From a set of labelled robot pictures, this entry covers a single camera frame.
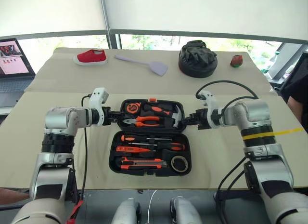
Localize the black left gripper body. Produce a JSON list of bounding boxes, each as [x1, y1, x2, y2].
[[104, 106, 119, 126]]

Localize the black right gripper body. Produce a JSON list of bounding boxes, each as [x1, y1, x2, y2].
[[195, 108, 211, 131]]

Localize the orange voltage tester screwdriver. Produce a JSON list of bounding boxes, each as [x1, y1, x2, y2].
[[115, 145, 155, 153]]

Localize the cross screwdriver black orange handle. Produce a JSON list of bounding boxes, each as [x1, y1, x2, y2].
[[128, 141, 186, 152]]

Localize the black tool case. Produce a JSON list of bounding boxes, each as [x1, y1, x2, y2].
[[108, 97, 192, 177]]

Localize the black electrical tape roll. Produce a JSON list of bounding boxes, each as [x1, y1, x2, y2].
[[171, 155, 189, 173]]

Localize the black orange utility knife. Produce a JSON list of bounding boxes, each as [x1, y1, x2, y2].
[[119, 156, 168, 171]]

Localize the orange black tape measure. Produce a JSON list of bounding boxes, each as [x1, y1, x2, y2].
[[125, 102, 142, 114]]

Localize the lilac silicone spatula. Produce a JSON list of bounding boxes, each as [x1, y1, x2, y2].
[[114, 54, 169, 77]]

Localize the red child shoe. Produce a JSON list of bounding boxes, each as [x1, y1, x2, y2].
[[73, 49, 108, 66]]

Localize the black crumpled gloves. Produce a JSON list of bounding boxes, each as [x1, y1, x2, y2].
[[180, 40, 218, 66]]

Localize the red green toy strawberry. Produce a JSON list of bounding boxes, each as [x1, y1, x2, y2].
[[230, 54, 244, 69]]

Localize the green labelled plastic bottle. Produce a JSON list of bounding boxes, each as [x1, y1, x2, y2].
[[262, 50, 281, 74]]

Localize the yellow tape strip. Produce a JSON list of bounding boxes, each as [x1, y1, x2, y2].
[[241, 127, 305, 141]]

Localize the silver rounded robot leg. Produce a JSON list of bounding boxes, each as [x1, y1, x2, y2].
[[169, 197, 203, 224], [111, 198, 141, 224]]

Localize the person's black shirt torso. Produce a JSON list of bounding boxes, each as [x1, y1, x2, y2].
[[281, 74, 308, 105]]

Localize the grey upright panel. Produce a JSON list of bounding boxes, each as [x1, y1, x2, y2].
[[267, 43, 308, 84]]

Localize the white roller blind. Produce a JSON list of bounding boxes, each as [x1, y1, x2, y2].
[[103, 0, 308, 44], [0, 0, 108, 41]]

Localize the open grey laptop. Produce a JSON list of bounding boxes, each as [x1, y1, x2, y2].
[[0, 38, 37, 107]]

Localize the reddish brown rounded shape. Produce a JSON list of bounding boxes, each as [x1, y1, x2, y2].
[[0, 187, 31, 206]]

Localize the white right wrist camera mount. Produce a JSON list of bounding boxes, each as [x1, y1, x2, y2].
[[195, 90, 223, 127]]

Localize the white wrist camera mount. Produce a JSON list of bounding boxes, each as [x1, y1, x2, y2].
[[88, 87, 110, 126], [195, 90, 223, 127]]

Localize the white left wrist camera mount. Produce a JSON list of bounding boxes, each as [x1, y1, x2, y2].
[[88, 87, 110, 126]]

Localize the orange handled pliers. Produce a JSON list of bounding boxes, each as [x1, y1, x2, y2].
[[123, 116, 162, 128]]

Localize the claw hammer black orange handle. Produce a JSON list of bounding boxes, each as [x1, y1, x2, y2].
[[143, 103, 185, 129]]

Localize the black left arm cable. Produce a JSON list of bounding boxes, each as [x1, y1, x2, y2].
[[80, 94, 91, 201]]

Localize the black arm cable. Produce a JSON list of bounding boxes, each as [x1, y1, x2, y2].
[[80, 94, 91, 201], [195, 80, 261, 101], [216, 156, 251, 224]]

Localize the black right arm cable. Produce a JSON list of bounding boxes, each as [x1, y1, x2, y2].
[[195, 80, 261, 101], [216, 156, 251, 224]]

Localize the grey window frame post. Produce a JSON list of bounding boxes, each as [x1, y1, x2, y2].
[[99, 0, 122, 50]]

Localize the thin white floor cable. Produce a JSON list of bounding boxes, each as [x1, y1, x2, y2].
[[147, 189, 158, 224]]

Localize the red strap tag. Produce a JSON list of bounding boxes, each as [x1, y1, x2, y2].
[[67, 199, 84, 223]]

